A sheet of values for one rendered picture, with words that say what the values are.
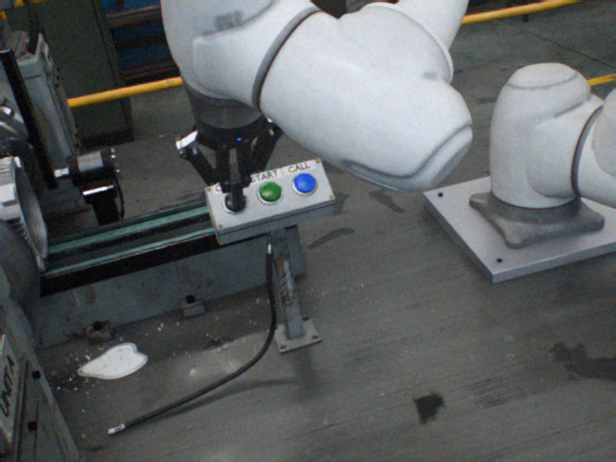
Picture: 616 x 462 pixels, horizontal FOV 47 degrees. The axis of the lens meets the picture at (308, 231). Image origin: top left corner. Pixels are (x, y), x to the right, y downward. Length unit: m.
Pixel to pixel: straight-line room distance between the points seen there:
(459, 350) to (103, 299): 0.59
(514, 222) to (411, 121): 0.74
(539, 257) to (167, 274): 0.63
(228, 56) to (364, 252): 0.77
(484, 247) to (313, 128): 0.73
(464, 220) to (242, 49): 0.81
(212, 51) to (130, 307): 0.72
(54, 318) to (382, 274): 0.56
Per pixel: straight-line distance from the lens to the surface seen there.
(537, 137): 1.18
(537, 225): 1.27
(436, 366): 1.04
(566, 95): 1.18
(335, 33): 0.58
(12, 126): 1.40
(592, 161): 1.15
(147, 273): 1.21
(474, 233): 1.29
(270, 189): 0.96
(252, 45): 0.58
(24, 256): 0.98
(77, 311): 1.24
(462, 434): 0.95
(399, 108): 0.55
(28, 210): 1.31
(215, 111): 0.70
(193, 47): 0.61
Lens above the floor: 1.49
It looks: 30 degrees down
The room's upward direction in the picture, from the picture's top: 9 degrees counter-clockwise
